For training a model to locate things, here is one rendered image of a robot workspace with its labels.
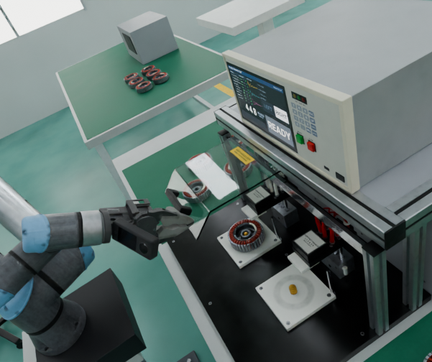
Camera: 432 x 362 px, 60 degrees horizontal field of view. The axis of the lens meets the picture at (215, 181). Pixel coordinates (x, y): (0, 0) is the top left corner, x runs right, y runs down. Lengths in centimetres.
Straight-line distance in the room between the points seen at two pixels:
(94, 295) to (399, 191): 88
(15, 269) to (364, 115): 75
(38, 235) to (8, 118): 478
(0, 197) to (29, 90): 440
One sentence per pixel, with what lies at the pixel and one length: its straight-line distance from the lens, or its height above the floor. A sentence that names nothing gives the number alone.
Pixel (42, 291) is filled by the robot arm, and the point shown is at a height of 100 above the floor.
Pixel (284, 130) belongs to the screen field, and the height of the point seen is 118.
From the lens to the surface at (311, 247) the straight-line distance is 94.
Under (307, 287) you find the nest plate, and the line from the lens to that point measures 104.
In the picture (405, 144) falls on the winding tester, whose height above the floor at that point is 115.
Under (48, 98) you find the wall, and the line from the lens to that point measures 547.
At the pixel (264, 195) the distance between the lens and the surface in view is 110.
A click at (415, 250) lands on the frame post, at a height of 99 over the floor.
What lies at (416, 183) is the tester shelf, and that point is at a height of 111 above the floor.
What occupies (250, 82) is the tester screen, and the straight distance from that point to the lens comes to 91.
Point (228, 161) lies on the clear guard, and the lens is 102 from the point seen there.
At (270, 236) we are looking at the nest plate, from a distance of 117.
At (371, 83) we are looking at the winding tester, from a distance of 69.
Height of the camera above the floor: 164
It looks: 36 degrees down
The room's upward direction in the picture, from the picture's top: 21 degrees counter-clockwise
